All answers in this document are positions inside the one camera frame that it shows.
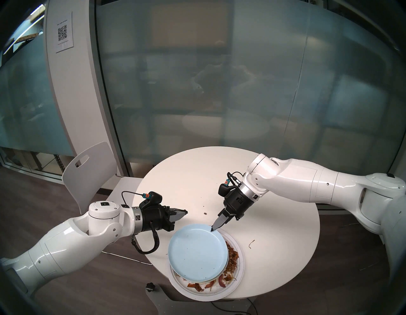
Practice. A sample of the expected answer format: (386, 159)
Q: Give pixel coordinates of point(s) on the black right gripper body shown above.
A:
(236, 203)

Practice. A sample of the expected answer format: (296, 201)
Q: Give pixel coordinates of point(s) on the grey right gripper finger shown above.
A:
(219, 219)
(225, 220)

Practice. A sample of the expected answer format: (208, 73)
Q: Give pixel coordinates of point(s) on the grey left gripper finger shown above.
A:
(176, 211)
(173, 222)

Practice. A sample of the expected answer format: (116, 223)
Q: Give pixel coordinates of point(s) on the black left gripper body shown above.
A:
(153, 219)

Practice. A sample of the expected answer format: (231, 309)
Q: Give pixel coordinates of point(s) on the light blue plastic plate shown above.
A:
(198, 251)

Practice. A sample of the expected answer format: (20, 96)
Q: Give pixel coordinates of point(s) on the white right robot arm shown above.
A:
(317, 187)

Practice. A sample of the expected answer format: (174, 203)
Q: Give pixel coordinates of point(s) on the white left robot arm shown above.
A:
(63, 244)

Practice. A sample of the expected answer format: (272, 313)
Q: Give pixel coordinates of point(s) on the brown food leftovers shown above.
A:
(233, 257)

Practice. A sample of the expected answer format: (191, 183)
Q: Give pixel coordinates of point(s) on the black star knob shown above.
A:
(150, 287)

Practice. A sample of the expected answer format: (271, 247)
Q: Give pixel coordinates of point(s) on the large white paper plate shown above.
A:
(209, 293)

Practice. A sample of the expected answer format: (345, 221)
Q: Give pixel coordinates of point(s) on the white plastic chair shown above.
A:
(92, 171)

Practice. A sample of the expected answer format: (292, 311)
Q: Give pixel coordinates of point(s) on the metal storage rack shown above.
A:
(44, 162)

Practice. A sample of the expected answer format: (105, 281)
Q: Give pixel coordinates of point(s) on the QR code paper sign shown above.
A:
(64, 35)

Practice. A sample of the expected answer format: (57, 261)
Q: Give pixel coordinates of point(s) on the linear ceiling light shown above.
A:
(31, 35)

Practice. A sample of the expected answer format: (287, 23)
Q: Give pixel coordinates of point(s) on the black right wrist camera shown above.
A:
(223, 189)

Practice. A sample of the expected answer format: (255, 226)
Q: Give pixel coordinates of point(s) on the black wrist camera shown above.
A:
(153, 197)
(223, 189)

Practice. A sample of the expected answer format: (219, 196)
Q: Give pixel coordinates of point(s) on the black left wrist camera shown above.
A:
(153, 197)

